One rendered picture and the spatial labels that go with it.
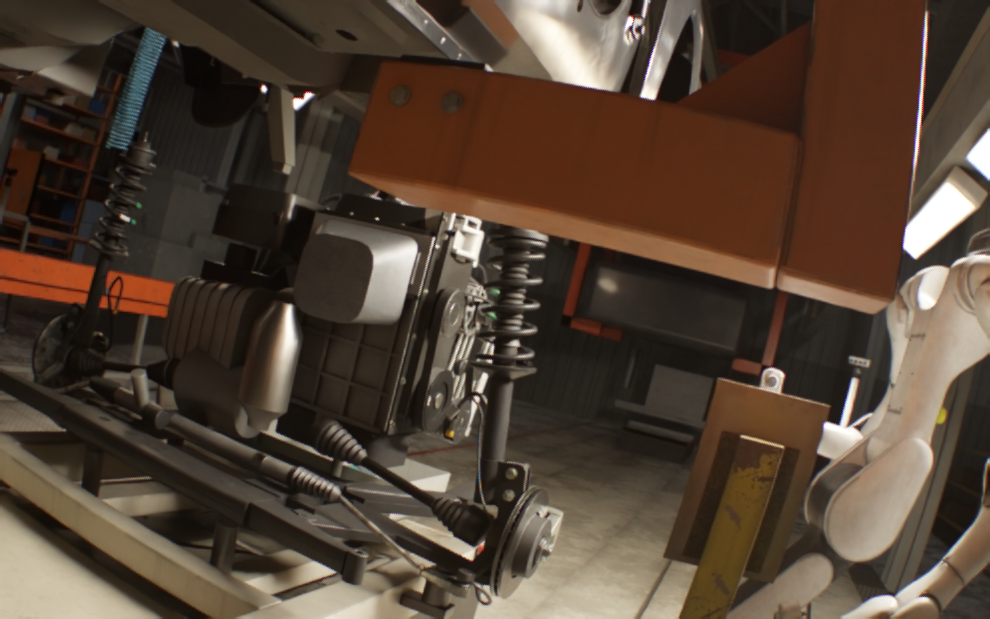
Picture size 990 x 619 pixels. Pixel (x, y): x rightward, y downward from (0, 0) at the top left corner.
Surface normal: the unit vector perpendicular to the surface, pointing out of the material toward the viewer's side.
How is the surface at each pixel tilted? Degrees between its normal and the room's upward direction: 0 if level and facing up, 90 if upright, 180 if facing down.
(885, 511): 92
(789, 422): 90
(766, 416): 90
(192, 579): 90
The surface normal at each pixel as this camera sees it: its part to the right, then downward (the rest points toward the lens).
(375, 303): 0.72, 0.18
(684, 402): -0.34, -0.11
